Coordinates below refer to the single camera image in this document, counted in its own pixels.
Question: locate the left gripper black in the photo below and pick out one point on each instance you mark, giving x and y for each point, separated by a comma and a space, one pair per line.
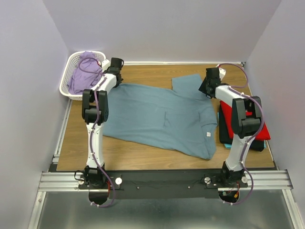
118, 83

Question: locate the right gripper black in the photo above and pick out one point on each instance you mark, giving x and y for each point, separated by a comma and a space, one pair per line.
201, 88

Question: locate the blue-grey t shirt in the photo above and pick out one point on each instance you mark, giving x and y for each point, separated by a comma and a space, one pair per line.
180, 118

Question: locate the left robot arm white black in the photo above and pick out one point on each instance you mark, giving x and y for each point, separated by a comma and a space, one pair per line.
95, 112

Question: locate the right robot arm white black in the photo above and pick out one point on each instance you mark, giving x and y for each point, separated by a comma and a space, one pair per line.
246, 122

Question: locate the purple t shirt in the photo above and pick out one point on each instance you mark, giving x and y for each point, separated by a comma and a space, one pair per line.
86, 74

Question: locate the white perforated plastic basket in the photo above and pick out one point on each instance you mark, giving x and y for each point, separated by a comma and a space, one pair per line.
71, 65

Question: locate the folded black t shirt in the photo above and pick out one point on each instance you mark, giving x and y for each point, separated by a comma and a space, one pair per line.
224, 138

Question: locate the folded teal t shirt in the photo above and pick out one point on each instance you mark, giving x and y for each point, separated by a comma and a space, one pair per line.
228, 146

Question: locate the folded red t shirt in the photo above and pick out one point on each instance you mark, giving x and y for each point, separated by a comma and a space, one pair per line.
227, 111

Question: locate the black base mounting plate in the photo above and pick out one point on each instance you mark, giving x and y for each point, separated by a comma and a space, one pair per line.
161, 184

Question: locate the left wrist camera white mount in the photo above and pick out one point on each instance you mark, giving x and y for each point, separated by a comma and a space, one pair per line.
105, 64

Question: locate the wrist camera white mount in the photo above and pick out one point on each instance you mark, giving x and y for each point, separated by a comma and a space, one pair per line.
222, 72
105, 64

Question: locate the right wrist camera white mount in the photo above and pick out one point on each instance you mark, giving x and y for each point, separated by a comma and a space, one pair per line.
222, 72

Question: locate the aluminium extrusion frame rail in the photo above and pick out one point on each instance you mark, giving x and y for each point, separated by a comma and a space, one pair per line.
119, 155

